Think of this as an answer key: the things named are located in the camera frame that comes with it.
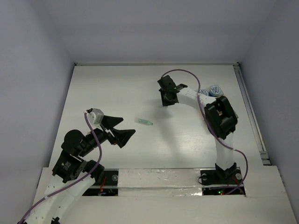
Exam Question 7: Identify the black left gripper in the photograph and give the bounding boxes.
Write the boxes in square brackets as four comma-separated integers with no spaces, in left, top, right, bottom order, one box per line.
[79,114,135,155]

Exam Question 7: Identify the compartmented organizer tray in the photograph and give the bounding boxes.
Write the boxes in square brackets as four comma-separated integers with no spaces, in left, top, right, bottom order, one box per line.
[199,93,238,121]

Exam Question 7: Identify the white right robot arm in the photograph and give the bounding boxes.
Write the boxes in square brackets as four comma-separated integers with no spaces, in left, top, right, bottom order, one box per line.
[158,75,238,185]

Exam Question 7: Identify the green highlighter pen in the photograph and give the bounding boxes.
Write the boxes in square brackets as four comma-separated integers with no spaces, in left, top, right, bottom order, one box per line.
[135,118,153,126]

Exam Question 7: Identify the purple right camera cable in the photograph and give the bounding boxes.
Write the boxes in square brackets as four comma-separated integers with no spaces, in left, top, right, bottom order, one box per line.
[161,69,249,196]

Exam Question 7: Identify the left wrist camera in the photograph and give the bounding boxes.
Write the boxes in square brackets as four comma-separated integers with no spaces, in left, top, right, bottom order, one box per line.
[85,108,104,127]

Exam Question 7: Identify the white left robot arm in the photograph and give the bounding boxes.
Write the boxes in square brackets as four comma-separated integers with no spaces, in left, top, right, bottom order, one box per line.
[19,111,136,224]

